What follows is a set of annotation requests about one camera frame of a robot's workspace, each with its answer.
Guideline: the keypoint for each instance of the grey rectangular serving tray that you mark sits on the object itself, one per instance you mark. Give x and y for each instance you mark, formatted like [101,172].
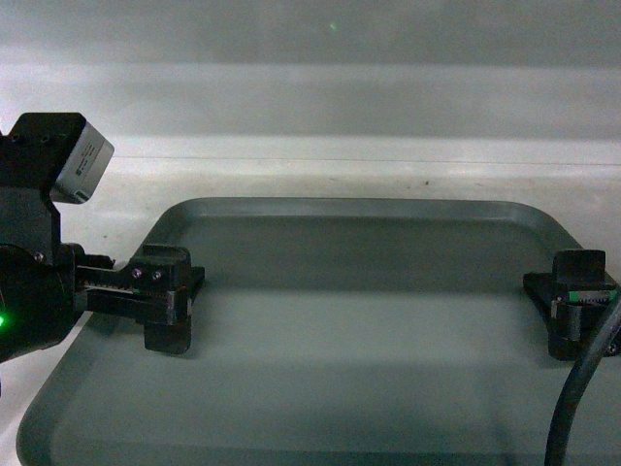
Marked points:
[328,332]

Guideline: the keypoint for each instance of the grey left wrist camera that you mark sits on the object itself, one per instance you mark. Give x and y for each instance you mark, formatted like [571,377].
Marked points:
[84,168]

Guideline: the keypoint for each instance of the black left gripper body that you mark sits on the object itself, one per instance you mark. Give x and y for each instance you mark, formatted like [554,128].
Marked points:
[37,270]

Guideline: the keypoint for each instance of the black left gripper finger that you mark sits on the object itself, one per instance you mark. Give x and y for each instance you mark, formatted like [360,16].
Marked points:
[156,288]

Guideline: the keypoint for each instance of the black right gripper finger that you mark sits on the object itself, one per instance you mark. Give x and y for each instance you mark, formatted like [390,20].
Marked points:
[571,299]

